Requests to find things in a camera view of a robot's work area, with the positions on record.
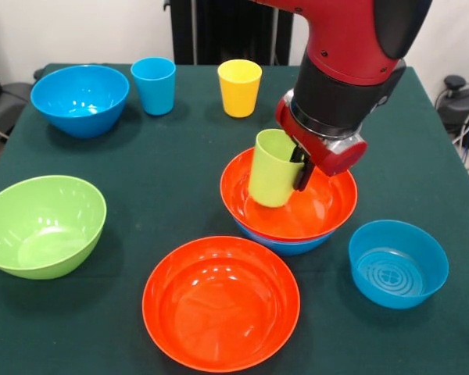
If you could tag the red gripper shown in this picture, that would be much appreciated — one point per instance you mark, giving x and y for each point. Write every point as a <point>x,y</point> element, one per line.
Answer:
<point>336,162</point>

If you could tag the lime green cup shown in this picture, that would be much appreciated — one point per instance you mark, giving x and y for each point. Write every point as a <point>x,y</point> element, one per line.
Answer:
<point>269,176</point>

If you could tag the orange bowl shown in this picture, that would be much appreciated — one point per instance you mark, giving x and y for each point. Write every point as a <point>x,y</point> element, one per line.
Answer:
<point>316,218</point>
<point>219,312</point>

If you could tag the large blue bowl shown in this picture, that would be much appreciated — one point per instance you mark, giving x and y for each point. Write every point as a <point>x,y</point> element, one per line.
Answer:
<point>293,246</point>
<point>80,93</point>

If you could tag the small blue bowl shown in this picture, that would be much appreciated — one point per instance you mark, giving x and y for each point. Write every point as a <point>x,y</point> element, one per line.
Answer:
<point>398,269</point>

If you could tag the green bowl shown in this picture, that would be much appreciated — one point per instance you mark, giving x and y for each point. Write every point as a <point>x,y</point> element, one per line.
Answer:
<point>39,234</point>

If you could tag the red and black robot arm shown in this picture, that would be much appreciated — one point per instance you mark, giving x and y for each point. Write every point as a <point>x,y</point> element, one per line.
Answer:
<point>348,47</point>

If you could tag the yellow cup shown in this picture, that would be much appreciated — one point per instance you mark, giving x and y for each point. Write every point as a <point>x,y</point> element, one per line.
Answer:
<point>239,97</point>

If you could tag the dark green tablecloth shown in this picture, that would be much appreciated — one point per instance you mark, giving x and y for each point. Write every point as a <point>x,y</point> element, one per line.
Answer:
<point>160,176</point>

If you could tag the light blue cup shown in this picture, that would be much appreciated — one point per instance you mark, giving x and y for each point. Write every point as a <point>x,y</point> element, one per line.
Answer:
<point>154,93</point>

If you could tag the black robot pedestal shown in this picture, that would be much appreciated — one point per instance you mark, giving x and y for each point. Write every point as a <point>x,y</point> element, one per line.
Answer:
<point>230,31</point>

